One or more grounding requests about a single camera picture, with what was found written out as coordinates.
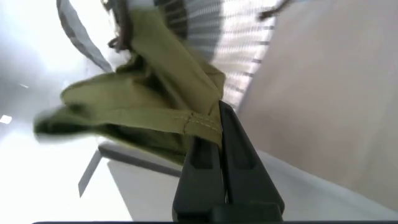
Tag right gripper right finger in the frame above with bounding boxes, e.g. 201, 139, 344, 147
219, 100, 285, 222

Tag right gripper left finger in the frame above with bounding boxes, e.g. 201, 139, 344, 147
172, 136, 226, 222

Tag white laundry basket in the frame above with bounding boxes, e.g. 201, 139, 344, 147
102, 0, 295, 110

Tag pale grey shorts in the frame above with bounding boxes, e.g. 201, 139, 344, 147
55, 0, 114, 74

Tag green t-shirt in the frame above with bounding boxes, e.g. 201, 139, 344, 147
32, 7, 226, 166

